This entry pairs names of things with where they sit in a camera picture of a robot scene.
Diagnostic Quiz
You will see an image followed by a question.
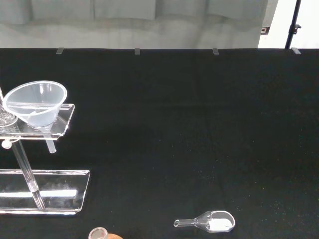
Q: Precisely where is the clear acrylic funnel stand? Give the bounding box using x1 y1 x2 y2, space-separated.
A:
0 86 91 216

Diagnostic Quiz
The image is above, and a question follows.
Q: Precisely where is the black bench cloth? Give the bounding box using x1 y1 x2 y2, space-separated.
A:
0 48 319 239

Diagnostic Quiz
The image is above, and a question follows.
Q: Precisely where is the grey backdrop curtain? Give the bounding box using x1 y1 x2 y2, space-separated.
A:
0 0 275 49

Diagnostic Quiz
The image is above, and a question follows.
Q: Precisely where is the small round-bottom glass flask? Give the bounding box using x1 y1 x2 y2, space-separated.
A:
89 227 109 239

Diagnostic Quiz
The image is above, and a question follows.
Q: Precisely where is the black tripod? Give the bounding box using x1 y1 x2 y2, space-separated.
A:
284 0 303 49

